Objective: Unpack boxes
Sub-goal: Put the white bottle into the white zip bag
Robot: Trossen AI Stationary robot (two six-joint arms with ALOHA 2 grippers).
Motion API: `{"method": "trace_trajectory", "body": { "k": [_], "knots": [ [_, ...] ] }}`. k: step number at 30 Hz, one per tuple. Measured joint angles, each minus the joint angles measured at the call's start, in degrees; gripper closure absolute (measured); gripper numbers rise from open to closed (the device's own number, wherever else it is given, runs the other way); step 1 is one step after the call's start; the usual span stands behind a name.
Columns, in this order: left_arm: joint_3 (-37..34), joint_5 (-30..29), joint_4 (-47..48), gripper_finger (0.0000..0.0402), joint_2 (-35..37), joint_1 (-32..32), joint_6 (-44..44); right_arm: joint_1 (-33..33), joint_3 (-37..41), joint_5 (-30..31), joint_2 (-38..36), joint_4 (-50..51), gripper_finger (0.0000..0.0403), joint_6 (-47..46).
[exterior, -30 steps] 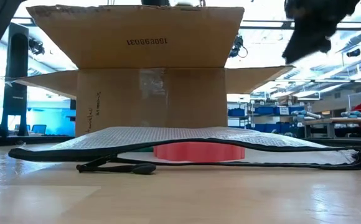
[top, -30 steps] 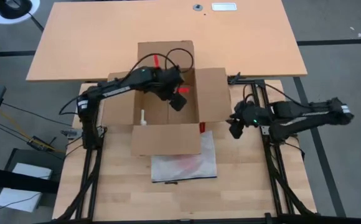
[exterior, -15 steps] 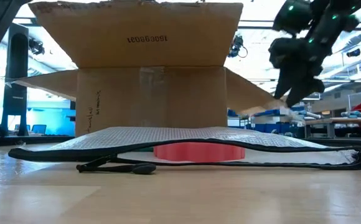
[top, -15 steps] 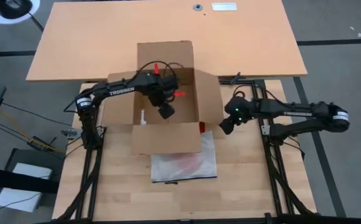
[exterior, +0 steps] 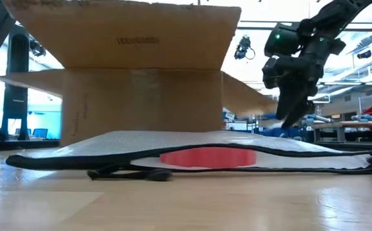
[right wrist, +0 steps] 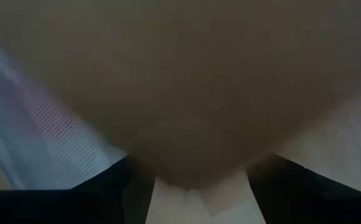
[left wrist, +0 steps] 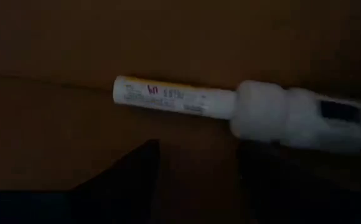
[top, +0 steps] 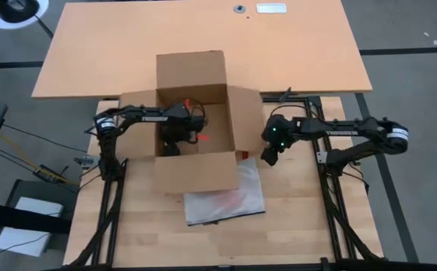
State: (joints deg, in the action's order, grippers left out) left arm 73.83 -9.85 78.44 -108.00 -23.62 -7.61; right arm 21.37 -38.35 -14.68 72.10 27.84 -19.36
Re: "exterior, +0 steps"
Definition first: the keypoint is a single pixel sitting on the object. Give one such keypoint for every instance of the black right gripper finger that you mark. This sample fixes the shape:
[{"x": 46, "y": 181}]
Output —
[
  {"x": 301, "y": 107},
  {"x": 283, "y": 102}
]

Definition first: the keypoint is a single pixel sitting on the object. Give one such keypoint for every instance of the black ceiling projector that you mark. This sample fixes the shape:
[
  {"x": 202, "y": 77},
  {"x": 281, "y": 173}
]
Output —
[{"x": 364, "y": 54}]

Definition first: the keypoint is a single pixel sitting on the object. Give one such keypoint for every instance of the black hanging device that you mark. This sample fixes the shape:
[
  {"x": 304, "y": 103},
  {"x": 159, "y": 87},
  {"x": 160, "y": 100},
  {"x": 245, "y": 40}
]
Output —
[{"x": 38, "y": 48}]

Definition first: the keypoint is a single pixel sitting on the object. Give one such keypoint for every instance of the red round disc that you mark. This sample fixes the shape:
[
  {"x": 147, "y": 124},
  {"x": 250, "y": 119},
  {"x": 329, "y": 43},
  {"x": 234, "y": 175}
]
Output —
[{"x": 208, "y": 158}]

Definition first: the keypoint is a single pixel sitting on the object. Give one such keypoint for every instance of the white mesh zip pouch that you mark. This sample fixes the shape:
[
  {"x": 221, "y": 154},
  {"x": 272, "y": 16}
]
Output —
[{"x": 173, "y": 139}]

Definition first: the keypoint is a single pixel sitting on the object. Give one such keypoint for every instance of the brown cardboard box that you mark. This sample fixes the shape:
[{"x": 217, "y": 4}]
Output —
[{"x": 141, "y": 96}]

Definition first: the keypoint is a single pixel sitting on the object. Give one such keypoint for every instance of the blue chair back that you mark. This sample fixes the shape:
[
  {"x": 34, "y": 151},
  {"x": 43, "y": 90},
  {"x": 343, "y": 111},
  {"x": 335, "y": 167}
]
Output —
[{"x": 40, "y": 133}]

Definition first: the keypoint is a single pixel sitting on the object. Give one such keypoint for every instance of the black overhead camera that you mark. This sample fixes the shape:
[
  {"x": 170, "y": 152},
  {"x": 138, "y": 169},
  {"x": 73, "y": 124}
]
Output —
[{"x": 242, "y": 48}]

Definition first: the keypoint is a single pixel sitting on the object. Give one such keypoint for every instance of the background wooden table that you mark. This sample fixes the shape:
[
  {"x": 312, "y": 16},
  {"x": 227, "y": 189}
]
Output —
[{"x": 349, "y": 124}]

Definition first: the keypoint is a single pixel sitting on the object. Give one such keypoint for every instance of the grey blue background robot arm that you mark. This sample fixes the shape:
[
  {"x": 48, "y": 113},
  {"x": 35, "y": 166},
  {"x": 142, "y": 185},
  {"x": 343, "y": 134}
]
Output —
[
  {"x": 368, "y": 118},
  {"x": 319, "y": 118}
]

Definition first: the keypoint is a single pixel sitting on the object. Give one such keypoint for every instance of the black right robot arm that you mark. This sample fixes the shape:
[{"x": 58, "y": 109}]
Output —
[{"x": 282, "y": 41}]

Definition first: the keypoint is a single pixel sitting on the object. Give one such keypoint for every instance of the black tower column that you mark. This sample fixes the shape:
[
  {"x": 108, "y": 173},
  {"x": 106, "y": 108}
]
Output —
[{"x": 14, "y": 96}]

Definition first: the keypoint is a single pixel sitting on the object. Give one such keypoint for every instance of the blue storage bin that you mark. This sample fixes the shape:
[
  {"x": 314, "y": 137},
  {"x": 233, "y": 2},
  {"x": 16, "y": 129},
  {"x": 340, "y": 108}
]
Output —
[
  {"x": 267, "y": 132},
  {"x": 281, "y": 132}
]

